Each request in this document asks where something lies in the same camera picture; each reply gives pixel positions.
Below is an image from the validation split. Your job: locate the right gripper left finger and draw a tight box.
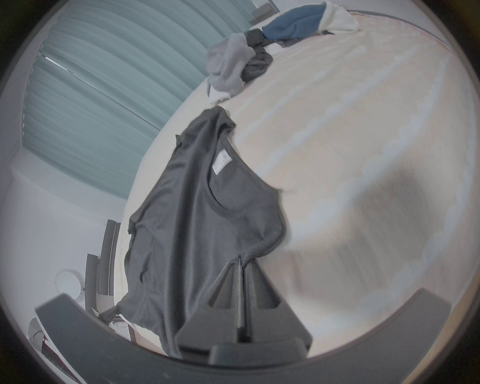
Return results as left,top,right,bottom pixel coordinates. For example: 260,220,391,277
175,259,245,355

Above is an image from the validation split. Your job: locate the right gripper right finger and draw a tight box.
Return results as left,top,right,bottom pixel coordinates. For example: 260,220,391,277
244,260,313,351

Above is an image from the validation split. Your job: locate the black T-shirt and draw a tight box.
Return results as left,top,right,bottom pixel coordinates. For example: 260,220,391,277
98,106,288,357

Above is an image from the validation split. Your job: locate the round white mirror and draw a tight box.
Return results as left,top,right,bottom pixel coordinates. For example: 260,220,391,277
56,268,84,301

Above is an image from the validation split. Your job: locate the bed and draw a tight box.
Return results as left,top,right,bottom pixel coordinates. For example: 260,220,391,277
120,7,467,357

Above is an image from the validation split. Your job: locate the blue-green curtain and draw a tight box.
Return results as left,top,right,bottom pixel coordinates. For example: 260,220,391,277
20,56,162,200
37,0,259,130

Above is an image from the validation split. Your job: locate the white garment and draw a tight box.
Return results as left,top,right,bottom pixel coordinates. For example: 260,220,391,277
319,1,359,33
207,84,231,104

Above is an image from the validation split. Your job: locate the black shiny garment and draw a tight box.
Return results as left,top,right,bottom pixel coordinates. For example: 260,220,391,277
242,30,274,84

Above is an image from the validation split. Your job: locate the grey garment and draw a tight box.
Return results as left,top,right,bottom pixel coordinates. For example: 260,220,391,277
207,33,254,94

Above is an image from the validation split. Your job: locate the dark blue garment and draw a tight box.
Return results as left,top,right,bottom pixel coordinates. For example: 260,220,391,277
262,7,326,41

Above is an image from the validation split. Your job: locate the grey bedside table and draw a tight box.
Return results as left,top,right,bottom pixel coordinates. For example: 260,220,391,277
252,4,280,19

